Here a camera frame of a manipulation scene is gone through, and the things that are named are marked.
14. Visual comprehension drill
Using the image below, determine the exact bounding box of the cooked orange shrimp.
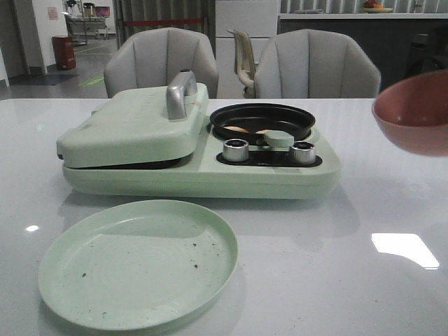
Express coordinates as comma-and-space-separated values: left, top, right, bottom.
224, 125, 272, 134

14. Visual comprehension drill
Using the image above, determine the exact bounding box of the right silver control knob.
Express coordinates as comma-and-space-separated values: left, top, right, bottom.
288, 141, 316, 165

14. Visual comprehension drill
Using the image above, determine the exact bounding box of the light green round plate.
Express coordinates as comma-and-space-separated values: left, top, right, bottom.
38, 199, 238, 331

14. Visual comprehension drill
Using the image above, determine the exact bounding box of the beige office chair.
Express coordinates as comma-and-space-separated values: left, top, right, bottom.
228, 29, 256, 99

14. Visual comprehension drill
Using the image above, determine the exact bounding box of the red trash bin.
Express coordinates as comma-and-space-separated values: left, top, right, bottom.
52, 36, 76, 70

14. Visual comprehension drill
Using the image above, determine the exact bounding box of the silver control knob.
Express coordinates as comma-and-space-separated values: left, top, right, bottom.
288, 141, 316, 165
223, 139, 249, 162

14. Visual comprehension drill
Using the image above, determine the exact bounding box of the left grey upholstered chair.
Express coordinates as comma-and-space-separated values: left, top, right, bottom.
104, 27, 218, 99

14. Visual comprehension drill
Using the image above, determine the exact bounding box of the grey upholstered chair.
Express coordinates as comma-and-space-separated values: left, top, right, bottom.
104, 27, 218, 99
255, 29, 382, 99

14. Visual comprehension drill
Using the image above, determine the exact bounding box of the right grey upholstered chair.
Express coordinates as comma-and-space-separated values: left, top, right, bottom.
255, 29, 382, 99

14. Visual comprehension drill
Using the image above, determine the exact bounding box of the left silver control knob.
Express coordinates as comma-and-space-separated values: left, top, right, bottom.
223, 139, 249, 162

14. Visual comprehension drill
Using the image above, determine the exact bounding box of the white cabinet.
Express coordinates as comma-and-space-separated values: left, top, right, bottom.
215, 1, 279, 99

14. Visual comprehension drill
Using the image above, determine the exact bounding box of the green sandwich maker lid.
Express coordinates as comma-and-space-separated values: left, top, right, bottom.
56, 71, 209, 169

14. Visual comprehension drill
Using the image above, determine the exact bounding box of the pink plastic bowl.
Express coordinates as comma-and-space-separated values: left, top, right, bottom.
372, 69, 447, 156

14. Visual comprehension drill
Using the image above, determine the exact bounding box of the black round frying pan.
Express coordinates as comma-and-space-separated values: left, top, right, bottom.
210, 103, 315, 145

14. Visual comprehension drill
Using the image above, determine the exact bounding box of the green breakfast maker base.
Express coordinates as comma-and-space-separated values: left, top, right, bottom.
62, 120, 341, 200

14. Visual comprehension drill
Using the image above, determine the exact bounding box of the fruit bowl on counter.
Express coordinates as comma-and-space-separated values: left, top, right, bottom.
361, 0, 393, 13

